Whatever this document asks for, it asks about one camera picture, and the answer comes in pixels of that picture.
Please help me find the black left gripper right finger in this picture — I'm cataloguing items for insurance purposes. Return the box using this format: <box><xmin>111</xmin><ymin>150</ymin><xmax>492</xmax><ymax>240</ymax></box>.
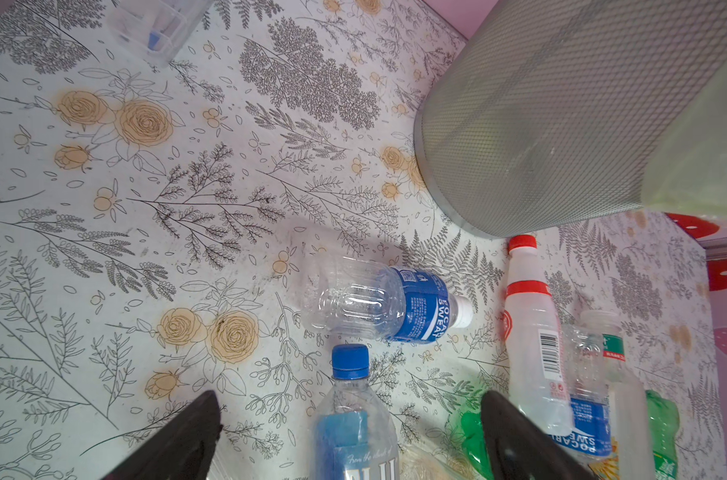
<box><xmin>481</xmin><ymin>391</ymin><xmax>595</xmax><ymax>480</ymax></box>

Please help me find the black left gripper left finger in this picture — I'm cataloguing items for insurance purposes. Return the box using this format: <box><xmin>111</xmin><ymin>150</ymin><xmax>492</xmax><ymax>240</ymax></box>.
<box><xmin>103</xmin><ymin>390</ymin><xmax>222</xmax><ymax>480</ymax></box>

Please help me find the clear bottle green label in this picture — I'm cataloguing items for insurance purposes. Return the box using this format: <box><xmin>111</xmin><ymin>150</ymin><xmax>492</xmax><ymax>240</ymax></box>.
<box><xmin>579</xmin><ymin>310</ymin><xmax>655</xmax><ymax>479</ymax></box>

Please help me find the green Sprite bottle side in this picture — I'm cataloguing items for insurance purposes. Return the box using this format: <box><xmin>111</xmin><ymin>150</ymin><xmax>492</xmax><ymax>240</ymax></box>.
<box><xmin>645</xmin><ymin>390</ymin><xmax>681</xmax><ymax>480</ymax></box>

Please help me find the silver mesh waste bin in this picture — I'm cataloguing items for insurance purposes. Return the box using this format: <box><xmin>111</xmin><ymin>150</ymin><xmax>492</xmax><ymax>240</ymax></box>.
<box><xmin>415</xmin><ymin>1</ymin><xmax>727</xmax><ymax>238</ymax></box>

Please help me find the clear green bin liner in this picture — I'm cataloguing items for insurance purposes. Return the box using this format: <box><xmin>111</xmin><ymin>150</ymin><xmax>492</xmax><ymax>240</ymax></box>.
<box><xmin>641</xmin><ymin>61</ymin><xmax>727</xmax><ymax>220</ymax></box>

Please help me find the green Sprite bottle yellow cap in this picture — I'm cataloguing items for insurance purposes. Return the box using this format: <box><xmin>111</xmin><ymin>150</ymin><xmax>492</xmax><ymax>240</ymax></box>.
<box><xmin>461</xmin><ymin>411</ymin><xmax>495</xmax><ymax>480</ymax></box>

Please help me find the white bottle red cap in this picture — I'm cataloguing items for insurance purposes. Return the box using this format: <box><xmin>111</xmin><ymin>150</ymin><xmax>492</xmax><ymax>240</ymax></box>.
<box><xmin>503</xmin><ymin>234</ymin><xmax>573</xmax><ymax>436</ymax></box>

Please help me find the Pocari Sweat bottle in pile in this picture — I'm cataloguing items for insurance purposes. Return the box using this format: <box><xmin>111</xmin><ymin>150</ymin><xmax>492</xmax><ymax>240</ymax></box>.
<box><xmin>551</xmin><ymin>324</ymin><xmax>611</xmax><ymax>463</ymax></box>

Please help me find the Pocari Sweat bottle lying apart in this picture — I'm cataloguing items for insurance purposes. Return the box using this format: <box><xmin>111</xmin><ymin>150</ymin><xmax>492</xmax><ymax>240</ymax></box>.
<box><xmin>290</xmin><ymin>229</ymin><xmax>475</xmax><ymax>344</ymax></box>

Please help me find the clear plastic pill box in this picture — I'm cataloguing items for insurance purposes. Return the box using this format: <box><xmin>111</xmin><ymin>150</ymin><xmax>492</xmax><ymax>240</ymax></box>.
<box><xmin>106</xmin><ymin>0</ymin><xmax>213</xmax><ymax>67</ymax></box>

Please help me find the aluminium frame post right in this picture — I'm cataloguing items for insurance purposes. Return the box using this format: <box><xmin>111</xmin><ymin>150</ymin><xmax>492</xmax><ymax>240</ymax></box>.
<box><xmin>699</xmin><ymin>237</ymin><xmax>727</xmax><ymax>261</ymax></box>

